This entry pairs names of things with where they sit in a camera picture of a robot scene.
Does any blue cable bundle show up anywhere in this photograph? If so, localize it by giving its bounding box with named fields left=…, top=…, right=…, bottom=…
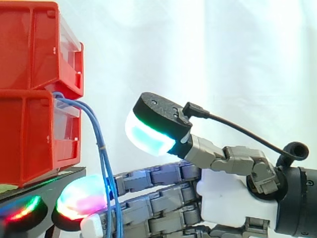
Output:
left=52, top=91, right=123, bottom=238

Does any red bin with clear plate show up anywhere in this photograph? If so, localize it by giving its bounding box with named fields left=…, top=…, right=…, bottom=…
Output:
left=0, top=1, right=85, bottom=99
left=0, top=89, right=82, bottom=188

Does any black stand with green tape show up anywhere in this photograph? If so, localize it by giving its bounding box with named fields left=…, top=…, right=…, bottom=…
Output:
left=0, top=166, right=87, bottom=238

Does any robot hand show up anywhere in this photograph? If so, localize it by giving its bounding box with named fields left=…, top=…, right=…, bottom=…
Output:
left=51, top=92, right=288, bottom=238

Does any black coiled cable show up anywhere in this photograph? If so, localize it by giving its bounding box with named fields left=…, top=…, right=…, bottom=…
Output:
left=275, top=140, right=310, bottom=172

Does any thin black cable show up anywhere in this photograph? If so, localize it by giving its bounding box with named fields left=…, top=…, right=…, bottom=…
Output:
left=182, top=101, right=286, bottom=156

